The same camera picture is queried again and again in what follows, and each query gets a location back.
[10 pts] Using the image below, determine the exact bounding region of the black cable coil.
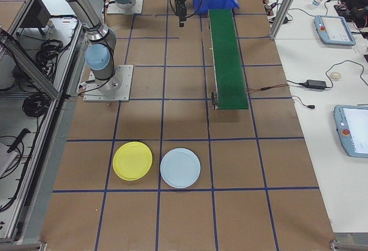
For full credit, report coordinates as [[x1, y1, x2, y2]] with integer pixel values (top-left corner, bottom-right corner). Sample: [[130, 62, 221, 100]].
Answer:
[[22, 92, 48, 119], [34, 39, 72, 72]]

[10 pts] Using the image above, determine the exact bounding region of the black electronics board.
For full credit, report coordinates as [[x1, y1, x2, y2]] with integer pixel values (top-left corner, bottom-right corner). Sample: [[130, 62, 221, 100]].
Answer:
[[333, 0, 353, 16]]

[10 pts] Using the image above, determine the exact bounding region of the black handle tool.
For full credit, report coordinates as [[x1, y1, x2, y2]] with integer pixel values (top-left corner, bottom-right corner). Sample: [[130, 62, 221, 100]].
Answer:
[[7, 128, 32, 153]]

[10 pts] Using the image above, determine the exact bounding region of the black power adapter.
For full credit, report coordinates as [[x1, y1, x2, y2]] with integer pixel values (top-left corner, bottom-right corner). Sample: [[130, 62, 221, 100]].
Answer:
[[305, 79, 328, 90]]

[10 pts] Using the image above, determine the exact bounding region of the light blue plastic plate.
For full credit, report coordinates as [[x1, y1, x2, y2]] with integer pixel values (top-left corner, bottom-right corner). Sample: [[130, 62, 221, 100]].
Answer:
[[159, 147, 201, 189]]

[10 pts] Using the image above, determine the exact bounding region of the aluminium table rail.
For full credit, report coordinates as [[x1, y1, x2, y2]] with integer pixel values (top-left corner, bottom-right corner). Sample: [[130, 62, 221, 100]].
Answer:
[[327, 232, 368, 251], [0, 241, 47, 251]]

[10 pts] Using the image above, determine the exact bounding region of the black adapter power cable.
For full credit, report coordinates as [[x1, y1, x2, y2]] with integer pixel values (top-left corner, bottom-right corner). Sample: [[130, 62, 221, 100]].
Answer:
[[286, 60, 368, 90]]

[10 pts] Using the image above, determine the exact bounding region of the metal bar V frame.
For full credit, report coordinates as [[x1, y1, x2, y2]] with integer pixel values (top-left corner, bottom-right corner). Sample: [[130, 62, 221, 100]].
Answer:
[[0, 0, 87, 246]]

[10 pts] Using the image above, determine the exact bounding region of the aluminium profile post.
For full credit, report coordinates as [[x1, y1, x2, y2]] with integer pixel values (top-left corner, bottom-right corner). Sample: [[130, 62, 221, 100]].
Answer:
[[269, 0, 306, 41]]

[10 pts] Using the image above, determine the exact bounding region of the grey sheet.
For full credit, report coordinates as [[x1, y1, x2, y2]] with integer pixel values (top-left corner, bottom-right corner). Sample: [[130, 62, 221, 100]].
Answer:
[[0, 141, 21, 178]]

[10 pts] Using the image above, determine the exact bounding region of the green conveyor belt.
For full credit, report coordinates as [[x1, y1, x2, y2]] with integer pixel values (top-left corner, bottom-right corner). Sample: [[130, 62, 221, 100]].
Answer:
[[208, 8, 250, 111]]

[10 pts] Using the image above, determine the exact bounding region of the red black conveyor wire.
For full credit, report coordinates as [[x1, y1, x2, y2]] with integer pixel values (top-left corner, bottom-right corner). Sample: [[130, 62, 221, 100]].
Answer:
[[246, 83, 289, 93]]

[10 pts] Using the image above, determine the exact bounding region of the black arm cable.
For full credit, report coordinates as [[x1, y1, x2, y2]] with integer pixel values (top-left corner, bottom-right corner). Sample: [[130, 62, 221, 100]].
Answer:
[[167, 0, 202, 18]]

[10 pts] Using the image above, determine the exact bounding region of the yellow plastic plate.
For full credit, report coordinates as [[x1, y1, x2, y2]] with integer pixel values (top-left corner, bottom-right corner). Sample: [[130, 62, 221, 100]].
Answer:
[[112, 141, 154, 181]]

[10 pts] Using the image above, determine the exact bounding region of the black control box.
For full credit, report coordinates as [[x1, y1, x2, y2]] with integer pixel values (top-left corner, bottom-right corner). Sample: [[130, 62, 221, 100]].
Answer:
[[17, 0, 53, 31]]

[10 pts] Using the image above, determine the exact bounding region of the light blue teach pendant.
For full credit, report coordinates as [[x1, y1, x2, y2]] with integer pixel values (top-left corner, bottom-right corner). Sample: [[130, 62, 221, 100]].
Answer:
[[313, 14, 357, 47], [333, 104, 368, 158]]

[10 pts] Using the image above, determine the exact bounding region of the white square base plate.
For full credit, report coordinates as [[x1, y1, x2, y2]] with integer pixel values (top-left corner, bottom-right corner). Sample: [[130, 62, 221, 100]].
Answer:
[[83, 64, 135, 102], [106, 0, 144, 15]]

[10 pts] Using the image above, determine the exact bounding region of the black barrel plug cable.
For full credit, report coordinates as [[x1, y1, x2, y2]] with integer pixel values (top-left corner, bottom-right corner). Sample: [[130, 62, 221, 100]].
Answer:
[[292, 95, 316, 110]]

